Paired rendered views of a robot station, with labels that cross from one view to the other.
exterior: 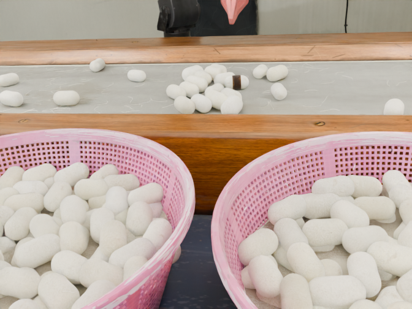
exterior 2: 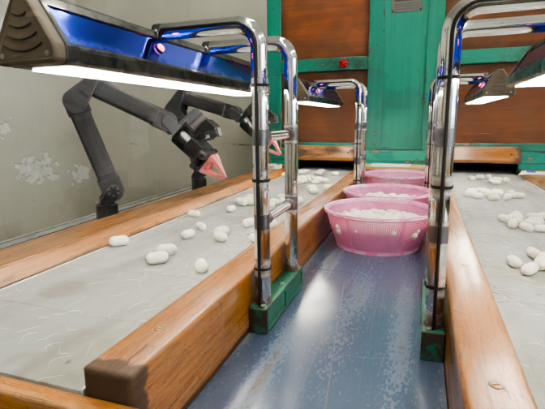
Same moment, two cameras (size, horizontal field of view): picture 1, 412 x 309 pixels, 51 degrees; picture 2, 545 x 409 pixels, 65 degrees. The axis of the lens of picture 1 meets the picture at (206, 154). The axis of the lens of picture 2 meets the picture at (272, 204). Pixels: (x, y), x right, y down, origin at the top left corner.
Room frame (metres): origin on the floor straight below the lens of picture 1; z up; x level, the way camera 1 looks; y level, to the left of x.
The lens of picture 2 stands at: (0.35, 1.21, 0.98)
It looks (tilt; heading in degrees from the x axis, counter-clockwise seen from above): 11 degrees down; 279
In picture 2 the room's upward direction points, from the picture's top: 1 degrees counter-clockwise
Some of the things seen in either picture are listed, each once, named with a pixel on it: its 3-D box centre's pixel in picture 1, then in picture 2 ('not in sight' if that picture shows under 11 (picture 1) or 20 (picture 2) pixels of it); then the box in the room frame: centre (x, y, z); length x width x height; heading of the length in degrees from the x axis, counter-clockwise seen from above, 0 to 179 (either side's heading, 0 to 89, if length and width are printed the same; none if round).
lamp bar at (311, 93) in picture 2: not in sight; (319, 94); (0.44, -0.45, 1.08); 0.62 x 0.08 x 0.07; 80
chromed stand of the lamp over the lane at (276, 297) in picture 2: not in sight; (231, 173); (0.53, 0.53, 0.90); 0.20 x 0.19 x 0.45; 80
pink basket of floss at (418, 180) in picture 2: not in sight; (395, 184); (0.13, -0.57, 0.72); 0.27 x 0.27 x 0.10
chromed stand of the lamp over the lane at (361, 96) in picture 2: not in sight; (338, 143); (0.36, -0.43, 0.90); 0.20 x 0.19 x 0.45; 80
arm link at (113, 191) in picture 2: (178, 17); (109, 193); (1.03, 0.04, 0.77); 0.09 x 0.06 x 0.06; 122
